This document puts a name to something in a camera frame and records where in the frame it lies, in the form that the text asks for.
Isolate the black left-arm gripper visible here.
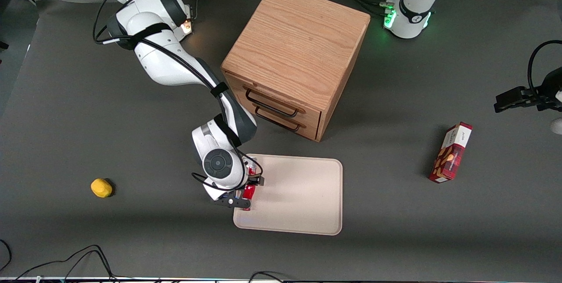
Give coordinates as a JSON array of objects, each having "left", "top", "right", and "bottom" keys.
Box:
[{"left": 494, "top": 67, "right": 562, "bottom": 113}]

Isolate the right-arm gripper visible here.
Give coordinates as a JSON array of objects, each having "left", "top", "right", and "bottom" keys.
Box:
[{"left": 214, "top": 176, "right": 265, "bottom": 211}]

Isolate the red coke bottle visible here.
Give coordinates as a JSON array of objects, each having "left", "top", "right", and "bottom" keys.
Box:
[{"left": 241, "top": 163, "right": 258, "bottom": 212}]

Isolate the beige plastic tray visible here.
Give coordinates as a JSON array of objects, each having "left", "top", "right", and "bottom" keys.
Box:
[{"left": 233, "top": 154, "right": 343, "bottom": 236}]

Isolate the red snack box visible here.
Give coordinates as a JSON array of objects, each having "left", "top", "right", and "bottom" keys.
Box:
[{"left": 429, "top": 122, "right": 473, "bottom": 183}]

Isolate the yellow lemon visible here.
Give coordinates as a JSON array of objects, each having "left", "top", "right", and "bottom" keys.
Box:
[{"left": 90, "top": 178, "right": 113, "bottom": 199}]

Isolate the wooden drawer cabinet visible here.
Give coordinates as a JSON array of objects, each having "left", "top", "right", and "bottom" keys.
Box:
[{"left": 221, "top": 0, "right": 371, "bottom": 143}]

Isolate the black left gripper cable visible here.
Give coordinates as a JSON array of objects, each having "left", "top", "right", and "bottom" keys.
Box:
[{"left": 527, "top": 40, "right": 562, "bottom": 95}]

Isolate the black lower drawer handle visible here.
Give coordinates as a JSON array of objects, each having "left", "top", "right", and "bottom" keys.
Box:
[{"left": 254, "top": 106, "right": 303, "bottom": 133}]

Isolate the black drawer handle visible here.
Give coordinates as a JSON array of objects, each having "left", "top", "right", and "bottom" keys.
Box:
[
  {"left": 254, "top": 106, "right": 303, "bottom": 133},
  {"left": 244, "top": 87, "right": 305, "bottom": 119}
]

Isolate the black upper drawer handle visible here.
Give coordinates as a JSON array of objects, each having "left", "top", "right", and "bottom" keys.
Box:
[{"left": 244, "top": 87, "right": 305, "bottom": 119}]

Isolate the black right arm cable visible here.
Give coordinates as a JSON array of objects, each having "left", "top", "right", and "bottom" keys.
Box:
[{"left": 92, "top": 0, "right": 264, "bottom": 192}]

